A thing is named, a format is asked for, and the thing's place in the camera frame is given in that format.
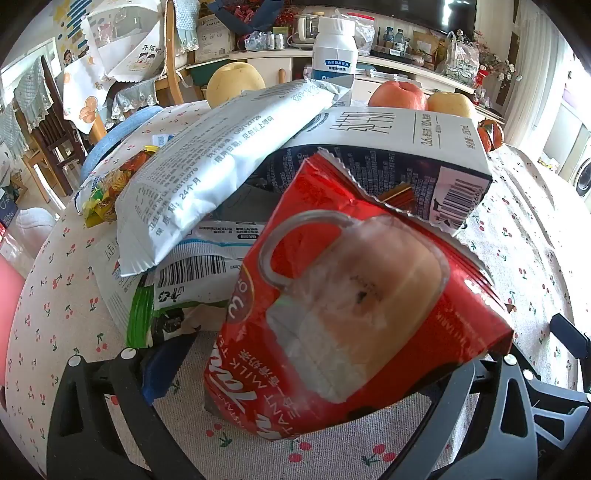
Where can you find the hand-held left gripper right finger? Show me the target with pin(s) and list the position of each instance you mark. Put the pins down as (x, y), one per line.
(466, 378)

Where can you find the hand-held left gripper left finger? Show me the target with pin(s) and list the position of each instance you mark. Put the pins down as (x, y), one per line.
(159, 369)

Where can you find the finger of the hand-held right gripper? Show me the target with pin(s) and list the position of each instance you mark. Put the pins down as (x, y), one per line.
(572, 341)

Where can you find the green and white packet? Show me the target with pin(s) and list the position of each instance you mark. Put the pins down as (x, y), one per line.
(138, 318)

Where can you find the white blue plastic packet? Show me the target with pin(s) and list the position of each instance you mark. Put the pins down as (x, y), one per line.
(194, 277)

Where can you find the red milk tea packet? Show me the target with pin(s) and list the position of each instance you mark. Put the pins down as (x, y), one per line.
(369, 300)

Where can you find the pink plastic bin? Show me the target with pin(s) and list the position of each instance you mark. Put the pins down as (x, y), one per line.
(9, 290)

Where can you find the yellow snack packet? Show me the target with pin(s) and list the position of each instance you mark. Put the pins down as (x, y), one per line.
(108, 194)

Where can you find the long grey-white wrapper packet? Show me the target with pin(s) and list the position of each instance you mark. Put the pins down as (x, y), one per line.
(207, 170)

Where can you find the white and navy milk carton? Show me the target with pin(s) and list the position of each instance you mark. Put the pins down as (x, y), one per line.
(392, 134)

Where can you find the cherry print tablecloth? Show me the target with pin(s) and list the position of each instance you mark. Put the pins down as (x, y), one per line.
(69, 323)

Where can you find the white washing machine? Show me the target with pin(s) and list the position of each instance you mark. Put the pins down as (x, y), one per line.
(584, 175)

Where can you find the blue chair cushion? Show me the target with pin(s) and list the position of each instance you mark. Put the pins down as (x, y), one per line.
(106, 143)

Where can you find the dark wooden chair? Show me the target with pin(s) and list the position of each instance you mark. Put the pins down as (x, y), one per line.
(57, 143)

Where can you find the small yellow pear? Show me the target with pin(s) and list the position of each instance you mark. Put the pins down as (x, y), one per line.
(452, 105)

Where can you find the green lace cloth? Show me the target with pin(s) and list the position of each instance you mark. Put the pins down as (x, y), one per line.
(136, 97)

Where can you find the orange print tablecloth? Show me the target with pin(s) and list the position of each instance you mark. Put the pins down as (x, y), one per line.
(83, 97)

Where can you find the red apple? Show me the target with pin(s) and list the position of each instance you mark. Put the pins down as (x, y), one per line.
(397, 97)

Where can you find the light wooden chair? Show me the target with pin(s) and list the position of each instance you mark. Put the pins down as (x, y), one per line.
(171, 78)

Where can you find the artificial flowers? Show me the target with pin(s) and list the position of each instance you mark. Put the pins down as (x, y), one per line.
(496, 57)

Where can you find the large yellow pear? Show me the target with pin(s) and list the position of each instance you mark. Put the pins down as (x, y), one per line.
(233, 83)

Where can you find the dark green crate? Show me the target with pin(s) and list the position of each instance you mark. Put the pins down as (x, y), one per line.
(205, 74)

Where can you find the grey lace chair cover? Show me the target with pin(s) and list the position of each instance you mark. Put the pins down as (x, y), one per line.
(32, 92)

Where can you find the clear printed bag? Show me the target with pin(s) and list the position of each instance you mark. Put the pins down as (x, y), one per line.
(459, 57)

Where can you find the brown paper bag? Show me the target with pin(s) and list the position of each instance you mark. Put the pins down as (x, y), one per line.
(427, 48)

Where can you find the white mesh food cover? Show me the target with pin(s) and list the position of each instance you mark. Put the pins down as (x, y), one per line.
(124, 41)

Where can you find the white tv cabinet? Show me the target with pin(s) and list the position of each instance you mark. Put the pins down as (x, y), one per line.
(286, 64)

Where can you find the white cardboard box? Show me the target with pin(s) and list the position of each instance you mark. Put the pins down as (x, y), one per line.
(214, 39)

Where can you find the pale blue lace chair cover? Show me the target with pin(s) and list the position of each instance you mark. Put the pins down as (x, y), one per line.
(185, 27)

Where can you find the small water bottle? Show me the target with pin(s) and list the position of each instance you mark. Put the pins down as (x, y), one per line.
(401, 40)
(390, 39)

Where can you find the pack of small bottles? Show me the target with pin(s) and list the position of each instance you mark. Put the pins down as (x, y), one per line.
(265, 41)

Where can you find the white yogurt drink bottle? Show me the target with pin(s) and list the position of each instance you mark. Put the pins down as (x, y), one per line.
(333, 55)

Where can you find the clear plastic bag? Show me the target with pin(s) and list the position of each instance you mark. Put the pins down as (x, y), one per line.
(364, 32)

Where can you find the black television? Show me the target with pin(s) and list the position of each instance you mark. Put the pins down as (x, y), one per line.
(415, 14)

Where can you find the red flower bouquet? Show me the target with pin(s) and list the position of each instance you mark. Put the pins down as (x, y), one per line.
(249, 14)

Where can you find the glass kettle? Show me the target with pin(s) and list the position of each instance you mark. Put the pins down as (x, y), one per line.
(304, 30)

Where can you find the colourful wall stickers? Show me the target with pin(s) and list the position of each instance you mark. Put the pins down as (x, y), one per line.
(69, 21)

